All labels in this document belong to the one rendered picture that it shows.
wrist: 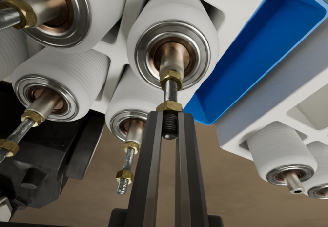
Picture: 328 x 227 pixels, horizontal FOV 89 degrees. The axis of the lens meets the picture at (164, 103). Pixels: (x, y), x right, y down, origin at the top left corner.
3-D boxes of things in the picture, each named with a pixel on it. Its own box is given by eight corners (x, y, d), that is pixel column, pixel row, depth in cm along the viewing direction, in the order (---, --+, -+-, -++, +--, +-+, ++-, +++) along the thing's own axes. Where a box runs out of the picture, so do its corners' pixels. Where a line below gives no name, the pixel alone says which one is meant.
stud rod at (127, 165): (134, 138, 24) (121, 196, 18) (129, 134, 23) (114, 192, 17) (139, 136, 23) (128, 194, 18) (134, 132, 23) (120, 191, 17)
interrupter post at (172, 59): (175, 72, 18) (174, 91, 16) (156, 61, 17) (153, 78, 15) (188, 54, 17) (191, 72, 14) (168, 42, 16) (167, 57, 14)
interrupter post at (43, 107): (59, 107, 23) (45, 126, 20) (40, 100, 22) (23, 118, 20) (60, 95, 21) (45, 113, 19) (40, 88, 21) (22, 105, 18)
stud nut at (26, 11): (19, 28, 13) (11, 31, 12) (0, 2, 12) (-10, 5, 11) (41, 22, 12) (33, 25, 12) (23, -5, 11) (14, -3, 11)
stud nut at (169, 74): (182, 87, 15) (183, 93, 14) (163, 90, 15) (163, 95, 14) (179, 67, 13) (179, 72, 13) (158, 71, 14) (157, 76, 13)
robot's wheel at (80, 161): (99, 139, 70) (78, 190, 55) (87, 136, 68) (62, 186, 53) (111, 109, 57) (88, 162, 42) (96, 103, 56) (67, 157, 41)
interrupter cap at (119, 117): (135, 147, 28) (134, 150, 27) (99, 121, 24) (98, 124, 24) (173, 131, 25) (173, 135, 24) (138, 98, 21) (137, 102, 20)
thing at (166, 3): (180, 49, 35) (182, 108, 21) (138, 22, 32) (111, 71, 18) (212, 4, 29) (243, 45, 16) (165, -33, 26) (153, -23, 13)
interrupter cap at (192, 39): (180, 98, 20) (181, 101, 20) (123, 68, 18) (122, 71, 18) (226, 47, 16) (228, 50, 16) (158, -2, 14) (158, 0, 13)
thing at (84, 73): (113, 72, 39) (81, 132, 26) (71, 52, 37) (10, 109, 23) (127, 34, 33) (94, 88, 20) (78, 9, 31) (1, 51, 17)
